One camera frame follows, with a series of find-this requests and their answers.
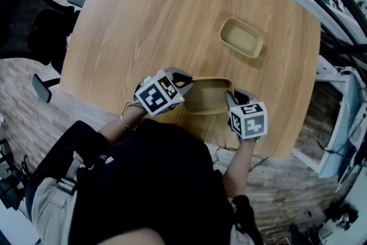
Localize person's grey trousers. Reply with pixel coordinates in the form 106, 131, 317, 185
30, 174, 78, 245

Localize thin gold bracelet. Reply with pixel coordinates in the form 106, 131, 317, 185
120, 102, 138, 131

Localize person's black top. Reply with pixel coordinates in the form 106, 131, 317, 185
24, 119, 264, 245

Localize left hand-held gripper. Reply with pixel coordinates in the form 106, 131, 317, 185
134, 67, 193, 117

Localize black cable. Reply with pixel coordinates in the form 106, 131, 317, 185
213, 145, 270, 173

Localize person's right forearm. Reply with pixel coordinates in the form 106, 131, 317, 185
222, 136, 257, 199

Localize black mesh office chair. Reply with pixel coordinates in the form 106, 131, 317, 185
0, 0, 89, 104

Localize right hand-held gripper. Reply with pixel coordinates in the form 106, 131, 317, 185
225, 90, 268, 140

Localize black wheeled chair base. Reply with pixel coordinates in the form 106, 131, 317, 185
0, 137, 32, 210

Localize pale blue desk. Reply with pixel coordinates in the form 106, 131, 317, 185
292, 54, 367, 178

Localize person's left forearm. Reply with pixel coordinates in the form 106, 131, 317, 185
99, 102, 149, 144

